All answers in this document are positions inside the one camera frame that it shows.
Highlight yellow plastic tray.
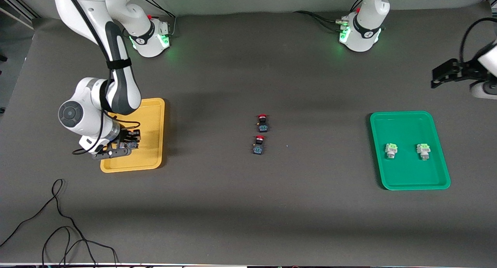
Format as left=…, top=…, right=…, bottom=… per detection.
left=100, top=98, right=165, bottom=173

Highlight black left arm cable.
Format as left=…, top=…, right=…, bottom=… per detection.
left=459, top=17, right=497, bottom=65

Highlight black right base cables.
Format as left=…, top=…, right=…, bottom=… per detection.
left=140, top=0, right=177, bottom=38

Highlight thin black loose cable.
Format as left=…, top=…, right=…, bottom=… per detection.
left=0, top=178, right=119, bottom=267

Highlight black left base cables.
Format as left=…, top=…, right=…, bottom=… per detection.
left=294, top=10, right=350, bottom=33

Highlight green plastic tray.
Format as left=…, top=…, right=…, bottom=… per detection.
left=369, top=111, right=451, bottom=191

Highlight black base cables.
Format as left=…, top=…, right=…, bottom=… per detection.
left=294, top=10, right=350, bottom=33
left=140, top=0, right=177, bottom=38

